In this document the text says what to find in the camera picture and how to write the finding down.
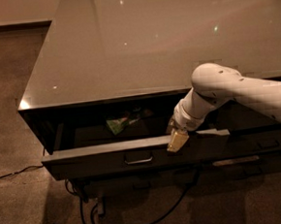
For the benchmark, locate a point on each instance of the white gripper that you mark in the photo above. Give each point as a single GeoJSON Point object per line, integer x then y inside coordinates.
{"type": "Point", "coordinates": [182, 119]}

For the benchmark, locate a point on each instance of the dark drawer cabinet counter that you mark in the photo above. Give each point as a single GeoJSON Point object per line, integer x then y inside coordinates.
{"type": "Point", "coordinates": [105, 57]}

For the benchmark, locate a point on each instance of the green snack bag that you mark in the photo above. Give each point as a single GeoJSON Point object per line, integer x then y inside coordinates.
{"type": "Point", "coordinates": [117, 124]}

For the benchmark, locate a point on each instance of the drawer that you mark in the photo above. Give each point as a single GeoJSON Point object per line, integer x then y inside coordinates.
{"type": "Point", "coordinates": [142, 146]}
{"type": "Point", "coordinates": [261, 167]}
{"type": "Point", "coordinates": [147, 180]}
{"type": "Point", "coordinates": [237, 118]}
{"type": "Point", "coordinates": [250, 144]}

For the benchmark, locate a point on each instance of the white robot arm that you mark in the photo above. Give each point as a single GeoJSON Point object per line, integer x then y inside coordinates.
{"type": "Point", "coordinates": [213, 86]}

